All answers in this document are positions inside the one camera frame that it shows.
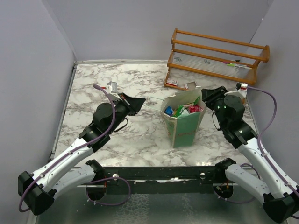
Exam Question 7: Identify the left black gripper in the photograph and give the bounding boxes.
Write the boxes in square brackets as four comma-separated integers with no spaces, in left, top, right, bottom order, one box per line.
[107,92,145,134]

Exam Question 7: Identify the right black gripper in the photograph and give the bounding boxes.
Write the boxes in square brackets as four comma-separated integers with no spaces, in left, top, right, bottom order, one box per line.
[202,86,232,128]

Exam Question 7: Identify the green white paper bag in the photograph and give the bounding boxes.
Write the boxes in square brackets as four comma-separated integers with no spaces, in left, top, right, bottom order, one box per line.
[158,86,206,148]

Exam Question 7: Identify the green snack packet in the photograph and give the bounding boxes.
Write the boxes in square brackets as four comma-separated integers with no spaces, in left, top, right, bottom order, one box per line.
[172,96,201,118]

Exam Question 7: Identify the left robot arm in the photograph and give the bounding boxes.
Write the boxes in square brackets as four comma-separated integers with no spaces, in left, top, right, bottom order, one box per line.
[18,93,146,216]

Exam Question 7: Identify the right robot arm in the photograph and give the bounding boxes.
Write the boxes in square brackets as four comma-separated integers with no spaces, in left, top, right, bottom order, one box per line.
[201,83,299,223]

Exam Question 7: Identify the red snack packet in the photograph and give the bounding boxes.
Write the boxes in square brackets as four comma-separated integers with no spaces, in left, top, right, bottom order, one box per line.
[187,105,204,113]

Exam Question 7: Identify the open white small box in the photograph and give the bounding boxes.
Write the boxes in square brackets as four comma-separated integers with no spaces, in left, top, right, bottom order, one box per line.
[184,81,198,90]

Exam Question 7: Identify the markers on shelf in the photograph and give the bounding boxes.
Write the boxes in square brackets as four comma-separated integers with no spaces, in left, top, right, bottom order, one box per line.
[222,61,251,69]

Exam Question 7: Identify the red white small box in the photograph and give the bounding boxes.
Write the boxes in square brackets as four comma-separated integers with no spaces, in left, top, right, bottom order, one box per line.
[166,78,178,86]

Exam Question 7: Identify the wooden shelf rack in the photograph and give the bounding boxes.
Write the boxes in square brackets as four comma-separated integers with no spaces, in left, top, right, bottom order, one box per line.
[164,28,270,89]

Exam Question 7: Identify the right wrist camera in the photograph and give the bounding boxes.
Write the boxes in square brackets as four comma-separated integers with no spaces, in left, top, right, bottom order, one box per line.
[224,83,248,98]

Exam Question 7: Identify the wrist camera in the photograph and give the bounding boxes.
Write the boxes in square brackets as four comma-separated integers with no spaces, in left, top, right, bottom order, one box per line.
[105,81,121,101]
[224,83,248,98]

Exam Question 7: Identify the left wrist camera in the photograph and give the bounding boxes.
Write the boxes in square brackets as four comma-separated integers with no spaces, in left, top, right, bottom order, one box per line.
[105,81,121,101]

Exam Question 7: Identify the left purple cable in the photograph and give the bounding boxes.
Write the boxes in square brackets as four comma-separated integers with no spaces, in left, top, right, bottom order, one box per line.
[18,84,116,212]

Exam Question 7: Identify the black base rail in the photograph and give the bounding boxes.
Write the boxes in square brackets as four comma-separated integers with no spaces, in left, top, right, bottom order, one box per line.
[80,158,242,196]

